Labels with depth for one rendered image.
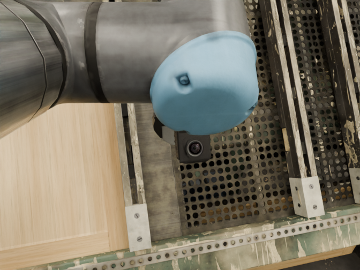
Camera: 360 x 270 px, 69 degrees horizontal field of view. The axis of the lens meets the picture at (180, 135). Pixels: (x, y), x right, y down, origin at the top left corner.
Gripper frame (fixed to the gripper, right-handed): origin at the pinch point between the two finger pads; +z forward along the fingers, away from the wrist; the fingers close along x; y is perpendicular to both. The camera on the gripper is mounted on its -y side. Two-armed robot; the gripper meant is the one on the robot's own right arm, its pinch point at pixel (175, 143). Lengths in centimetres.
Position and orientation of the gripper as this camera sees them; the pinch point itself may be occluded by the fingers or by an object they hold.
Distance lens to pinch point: 50.3
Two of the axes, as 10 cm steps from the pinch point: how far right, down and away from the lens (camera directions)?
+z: -1.0, 5.0, 8.6
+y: -2.0, -8.6, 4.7
